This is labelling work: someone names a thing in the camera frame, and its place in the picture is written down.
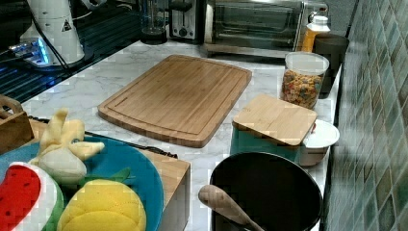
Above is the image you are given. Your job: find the wooden spoon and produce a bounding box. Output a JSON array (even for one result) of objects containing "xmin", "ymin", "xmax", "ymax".
[{"xmin": 198, "ymin": 185, "xmax": 266, "ymax": 231}]

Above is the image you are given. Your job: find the brown wooden holder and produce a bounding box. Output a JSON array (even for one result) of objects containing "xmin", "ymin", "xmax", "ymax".
[{"xmin": 0, "ymin": 94, "xmax": 34, "ymax": 154}]

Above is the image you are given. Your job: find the blue round plate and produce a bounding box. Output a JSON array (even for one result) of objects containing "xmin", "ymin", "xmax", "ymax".
[{"xmin": 1, "ymin": 138, "xmax": 164, "ymax": 231}]

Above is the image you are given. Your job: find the teal container with bamboo lid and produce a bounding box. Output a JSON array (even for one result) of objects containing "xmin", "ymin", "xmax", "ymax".
[{"xmin": 230, "ymin": 94, "xmax": 318, "ymax": 163}]

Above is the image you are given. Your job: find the black bowl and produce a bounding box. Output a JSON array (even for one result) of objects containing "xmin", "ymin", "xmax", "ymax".
[{"xmin": 210, "ymin": 152, "xmax": 322, "ymax": 231}]

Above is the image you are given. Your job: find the white ceramic bowl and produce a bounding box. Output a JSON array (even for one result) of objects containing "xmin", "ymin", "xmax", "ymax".
[{"xmin": 299, "ymin": 119, "xmax": 340, "ymax": 167}]

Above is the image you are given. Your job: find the large bamboo cutting board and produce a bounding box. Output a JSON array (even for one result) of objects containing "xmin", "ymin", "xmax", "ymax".
[{"xmin": 98, "ymin": 55, "xmax": 252, "ymax": 148}]

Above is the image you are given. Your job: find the silver toaster oven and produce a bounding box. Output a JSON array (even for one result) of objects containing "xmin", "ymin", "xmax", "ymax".
[{"xmin": 203, "ymin": 0, "xmax": 328, "ymax": 58}]

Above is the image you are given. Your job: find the plush peeled banana toy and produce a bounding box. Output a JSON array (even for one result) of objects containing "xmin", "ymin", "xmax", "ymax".
[{"xmin": 29, "ymin": 108, "xmax": 105, "ymax": 186}]

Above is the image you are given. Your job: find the glass cup with dark base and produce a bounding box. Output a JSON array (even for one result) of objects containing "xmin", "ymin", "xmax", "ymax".
[{"xmin": 140, "ymin": 0, "xmax": 167, "ymax": 45}]

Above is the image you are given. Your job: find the clear jar of colourful cereal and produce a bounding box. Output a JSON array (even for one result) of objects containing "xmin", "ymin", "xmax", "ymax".
[{"xmin": 280, "ymin": 52, "xmax": 329, "ymax": 109}]

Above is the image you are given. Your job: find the plush watermelon slice toy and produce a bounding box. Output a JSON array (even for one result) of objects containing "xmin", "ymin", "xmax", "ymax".
[{"xmin": 0, "ymin": 162, "xmax": 64, "ymax": 231}]

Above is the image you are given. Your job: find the orange juice bottle white cap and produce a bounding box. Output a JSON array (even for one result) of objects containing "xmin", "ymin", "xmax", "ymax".
[{"xmin": 300, "ymin": 8, "xmax": 330, "ymax": 52}]

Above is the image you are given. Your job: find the plush yellow pineapple toy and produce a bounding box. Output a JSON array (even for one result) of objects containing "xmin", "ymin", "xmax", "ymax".
[{"xmin": 57, "ymin": 167, "xmax": 147, "ymax": 231}]

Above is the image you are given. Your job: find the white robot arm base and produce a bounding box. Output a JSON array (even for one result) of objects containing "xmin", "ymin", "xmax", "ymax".
[{"xmin": 10, "ymin": 0, "xmax": 85, "ymax": 68}]

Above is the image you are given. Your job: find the black and silver toaster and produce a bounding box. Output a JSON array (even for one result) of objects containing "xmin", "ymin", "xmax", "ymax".
[{"xmin": 168, "ymin": 0, "xmax": 206, "ymax": 44}]

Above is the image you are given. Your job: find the dark brown cup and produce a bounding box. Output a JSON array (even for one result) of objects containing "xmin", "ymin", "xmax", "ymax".
[{"xmin": 313, "ymin": 34, "xmax": 349, "ymax": 99}]

